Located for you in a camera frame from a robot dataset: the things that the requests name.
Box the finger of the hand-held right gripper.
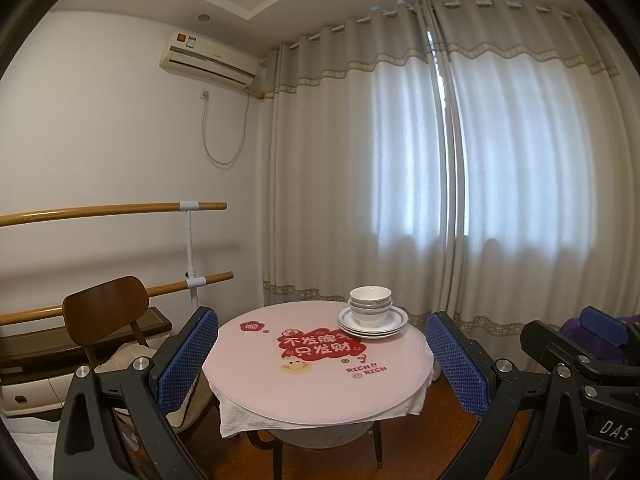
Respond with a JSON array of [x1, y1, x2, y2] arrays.
[[580, 306, 640, 349], [520, 321, 640, 455]]

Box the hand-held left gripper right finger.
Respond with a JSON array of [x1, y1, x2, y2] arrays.
[[424, 311, 596, 480]]

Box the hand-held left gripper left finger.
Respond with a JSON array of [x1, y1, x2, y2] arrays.
[[54, 306, 220, 480]]

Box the purple cloth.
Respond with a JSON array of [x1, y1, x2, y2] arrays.
[[559, 314, 640, 366]]

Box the white tablecloth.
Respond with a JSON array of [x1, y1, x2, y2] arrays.
[[202, 360, 433, 439]]

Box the wooden ballet barre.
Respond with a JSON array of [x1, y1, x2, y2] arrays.
[[0, 271, 234, 327], [0, 201, 227, 227]]

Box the brown wooden chair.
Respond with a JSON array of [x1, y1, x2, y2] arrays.
[[62, 276, 221, 442]]

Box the round pink table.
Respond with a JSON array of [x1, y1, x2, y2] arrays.
[[202, 302, 433, 423]]

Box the dark metal table legs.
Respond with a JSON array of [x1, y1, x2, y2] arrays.
[[245, 420, 386, 480]]

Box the white storage box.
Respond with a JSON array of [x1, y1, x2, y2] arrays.
[[0, 375, 68, 416]]

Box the dark wooden bench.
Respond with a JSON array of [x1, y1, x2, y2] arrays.
[[0, 306, 173, 387]]

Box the white quilted bedding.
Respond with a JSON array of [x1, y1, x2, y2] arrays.
[[10, 417, 61, 480]]

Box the beige wrapped air conditioner pipe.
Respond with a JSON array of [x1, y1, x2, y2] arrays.
[[247, 52, 278, 102]]

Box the white curtain rod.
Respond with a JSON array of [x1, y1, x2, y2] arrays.
[[287, 0, 608, 51]]

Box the white barre support post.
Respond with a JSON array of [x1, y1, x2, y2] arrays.
[[179, 201, 206, 306]]

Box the white power cable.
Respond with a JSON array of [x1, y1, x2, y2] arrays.
[[200, 91, 249, 166]]

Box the white wall air conditioner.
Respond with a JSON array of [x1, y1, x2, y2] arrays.
[[159, 31, 258, 92]]

